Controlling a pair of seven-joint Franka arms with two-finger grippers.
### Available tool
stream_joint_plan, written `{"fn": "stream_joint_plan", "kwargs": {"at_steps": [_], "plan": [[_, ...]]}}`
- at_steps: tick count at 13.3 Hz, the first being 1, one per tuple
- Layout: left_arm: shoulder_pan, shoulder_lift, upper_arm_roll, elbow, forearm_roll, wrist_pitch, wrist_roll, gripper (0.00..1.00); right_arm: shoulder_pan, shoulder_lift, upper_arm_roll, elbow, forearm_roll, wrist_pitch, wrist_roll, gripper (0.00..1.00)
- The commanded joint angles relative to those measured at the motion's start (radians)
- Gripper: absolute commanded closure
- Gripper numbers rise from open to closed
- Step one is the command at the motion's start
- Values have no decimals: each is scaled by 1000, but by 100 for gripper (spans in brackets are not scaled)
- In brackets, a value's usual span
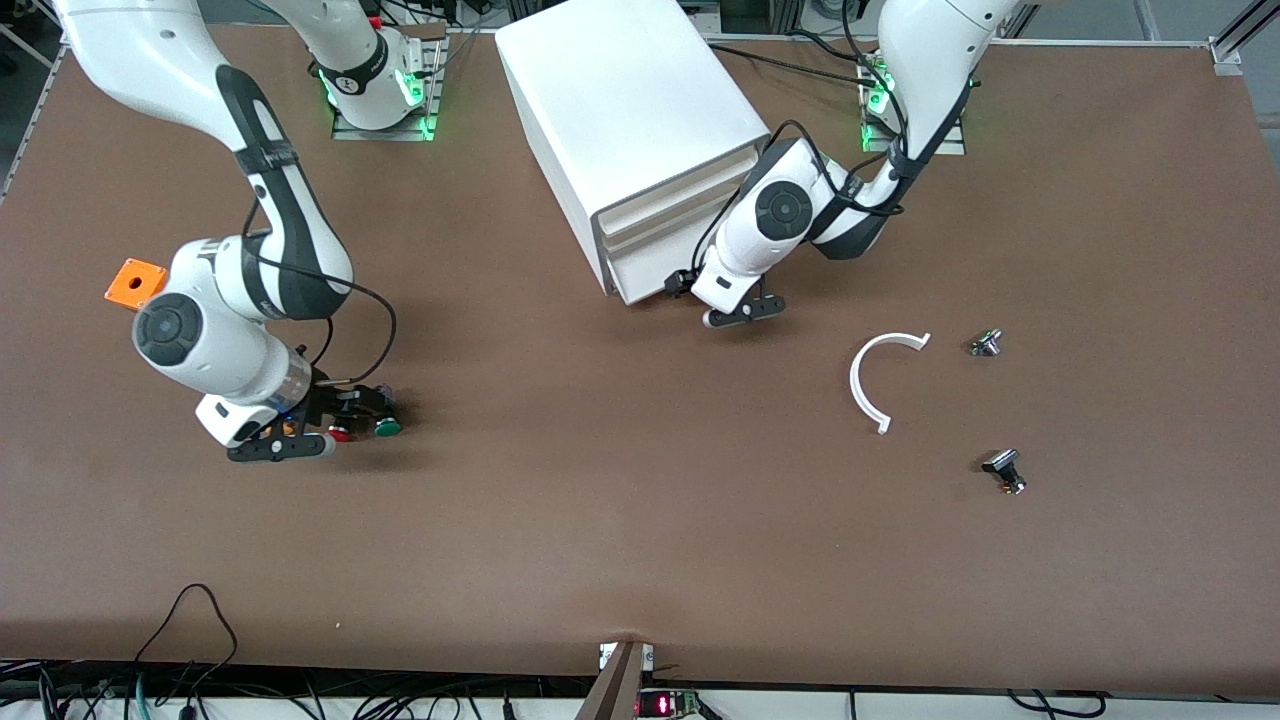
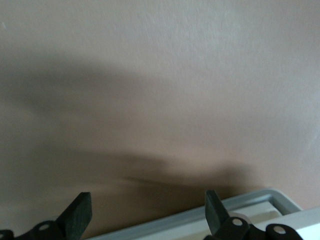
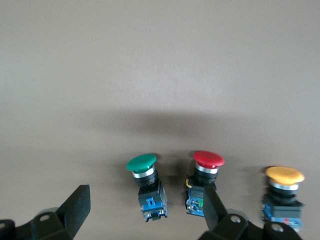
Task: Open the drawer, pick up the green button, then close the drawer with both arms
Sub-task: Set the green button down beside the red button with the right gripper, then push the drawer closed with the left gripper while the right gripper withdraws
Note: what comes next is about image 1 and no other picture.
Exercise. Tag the white drawer cabinet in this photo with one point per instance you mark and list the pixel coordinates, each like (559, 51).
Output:
(620, 90)

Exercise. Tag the orange box with black base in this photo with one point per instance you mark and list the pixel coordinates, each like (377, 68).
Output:
(135, 280)

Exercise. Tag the black and silver switch part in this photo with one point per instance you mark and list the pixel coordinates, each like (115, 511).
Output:
(1002, 466)

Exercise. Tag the red push button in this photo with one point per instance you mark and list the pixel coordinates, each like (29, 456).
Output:
(340, 434)

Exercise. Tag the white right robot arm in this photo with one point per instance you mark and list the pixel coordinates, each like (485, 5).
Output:
(200, 340)

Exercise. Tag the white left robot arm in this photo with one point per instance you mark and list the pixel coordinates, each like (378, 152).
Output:
(780, 215)

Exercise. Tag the white plain drawer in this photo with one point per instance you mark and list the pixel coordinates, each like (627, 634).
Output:
(670, 195)
(665, 222)

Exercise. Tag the aluminium frame profile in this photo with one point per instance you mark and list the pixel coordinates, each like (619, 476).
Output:
(1235, 40)

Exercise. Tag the device with red display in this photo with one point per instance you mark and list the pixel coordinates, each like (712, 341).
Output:
(665, 705)

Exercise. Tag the wooden camera post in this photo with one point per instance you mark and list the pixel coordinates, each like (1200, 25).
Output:
(615, 690)

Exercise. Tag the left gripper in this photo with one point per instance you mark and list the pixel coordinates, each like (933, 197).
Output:
(684, 283)

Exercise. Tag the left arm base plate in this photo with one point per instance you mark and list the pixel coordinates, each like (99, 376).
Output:
(950, 147)

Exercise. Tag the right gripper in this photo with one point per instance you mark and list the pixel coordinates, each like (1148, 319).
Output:
(325, 402)

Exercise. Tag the small silver switch part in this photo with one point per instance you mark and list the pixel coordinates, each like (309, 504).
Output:
(985, 343)

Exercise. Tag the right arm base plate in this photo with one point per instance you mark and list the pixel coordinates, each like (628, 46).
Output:
(430, 100)

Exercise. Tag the white curved plastic piece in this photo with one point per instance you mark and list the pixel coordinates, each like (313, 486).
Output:
(853, 385)

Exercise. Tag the green push button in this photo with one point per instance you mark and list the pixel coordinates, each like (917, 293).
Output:
(386, 420)

